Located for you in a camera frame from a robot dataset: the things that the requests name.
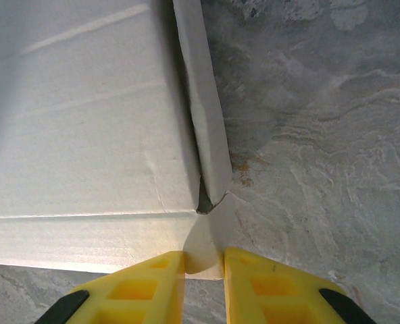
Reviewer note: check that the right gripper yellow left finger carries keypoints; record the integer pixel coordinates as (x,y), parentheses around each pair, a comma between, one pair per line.
(136,290)

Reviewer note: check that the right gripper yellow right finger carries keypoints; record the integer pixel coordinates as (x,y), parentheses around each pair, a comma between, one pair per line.
(271,293)

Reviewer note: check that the white paper box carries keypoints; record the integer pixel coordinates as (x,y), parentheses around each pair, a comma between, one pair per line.
(85,135)

